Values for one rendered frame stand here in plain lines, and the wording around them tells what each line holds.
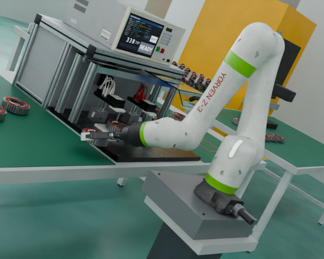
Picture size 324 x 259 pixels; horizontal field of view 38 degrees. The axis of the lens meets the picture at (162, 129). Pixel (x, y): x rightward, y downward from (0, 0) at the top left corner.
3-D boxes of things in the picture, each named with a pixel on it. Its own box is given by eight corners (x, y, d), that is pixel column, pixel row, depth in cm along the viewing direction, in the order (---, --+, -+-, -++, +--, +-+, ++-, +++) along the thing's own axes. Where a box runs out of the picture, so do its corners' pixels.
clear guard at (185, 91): (209, 110, 235) (214, 99, 234) (182, 106, 216) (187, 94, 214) (163, 84, 253) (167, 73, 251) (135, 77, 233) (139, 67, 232)
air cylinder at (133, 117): (136, 125, 244) (140, 115, 243) (127, 124, 238) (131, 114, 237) (129, 121, 247) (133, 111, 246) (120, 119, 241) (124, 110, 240)
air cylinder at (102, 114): (104, 122, 225) (108, 112, 224) (93, 121, 219) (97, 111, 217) (97, 117, 228) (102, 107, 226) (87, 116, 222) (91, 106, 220)
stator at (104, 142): (112, 147, 186) (115, 139, 186) (92, 147, 177) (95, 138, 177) (94, 136, 193) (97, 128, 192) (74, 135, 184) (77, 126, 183)
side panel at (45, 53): (49, 110, 215) (74, 44, 207) (44, 109, 212) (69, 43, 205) (16, 85, 230) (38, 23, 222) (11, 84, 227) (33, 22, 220)
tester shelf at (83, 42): (181, 79, 251) (185, 71, 250) (92, 57, 196) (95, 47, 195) (127, 49, 275) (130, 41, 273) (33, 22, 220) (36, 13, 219)
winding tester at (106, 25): (169, 66, 242) (186, 29, 238) (113, 51, 207) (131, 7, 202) (120, 39, 263) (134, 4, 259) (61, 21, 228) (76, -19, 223)
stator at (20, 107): (9, 102, 201) (12, 94, 200) (32, 113, 199) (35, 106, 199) (-5, 105, 190) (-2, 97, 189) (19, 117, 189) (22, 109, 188)
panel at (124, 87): (140, 116, 265) (161, 68, 258) (49, 106, 212) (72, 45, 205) (138, 115, 266) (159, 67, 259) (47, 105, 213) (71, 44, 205)
